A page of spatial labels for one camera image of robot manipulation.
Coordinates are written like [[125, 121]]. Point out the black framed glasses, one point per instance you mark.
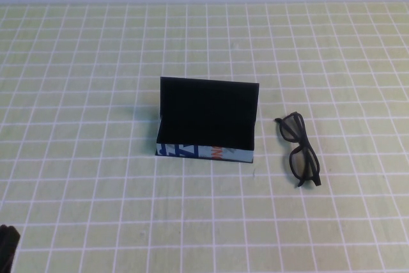
[[303, 143]]

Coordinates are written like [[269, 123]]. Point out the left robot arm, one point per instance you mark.
[[8, 247]]

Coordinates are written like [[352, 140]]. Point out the green white grid tablecloth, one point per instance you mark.
[[96, 190]]

